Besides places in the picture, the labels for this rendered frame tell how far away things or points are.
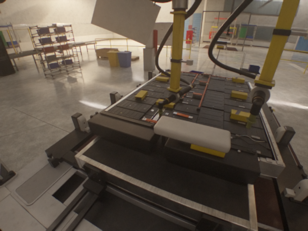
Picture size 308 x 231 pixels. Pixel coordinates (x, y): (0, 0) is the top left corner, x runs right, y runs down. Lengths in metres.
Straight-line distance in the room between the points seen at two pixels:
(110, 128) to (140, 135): 0.19
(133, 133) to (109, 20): 0.64
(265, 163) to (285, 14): 0.70
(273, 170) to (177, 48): 0.89
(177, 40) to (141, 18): 0.24
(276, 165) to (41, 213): 1.24
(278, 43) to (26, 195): 1.39
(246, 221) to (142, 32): 1.02
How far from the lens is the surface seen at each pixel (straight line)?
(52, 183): 1.05
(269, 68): 0.74
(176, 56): 0.96
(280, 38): 0.73
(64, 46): 7.28
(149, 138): 0.74
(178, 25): 0.95
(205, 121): 1.08
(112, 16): 0.94
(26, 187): 1.13
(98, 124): 0.90
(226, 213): 0.70
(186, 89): 1.18
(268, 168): 1.01
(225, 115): 1.24
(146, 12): 0.94
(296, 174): 1.21
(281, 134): 1.34
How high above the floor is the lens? 1.58
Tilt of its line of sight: 32 degrees down
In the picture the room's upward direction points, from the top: straight up
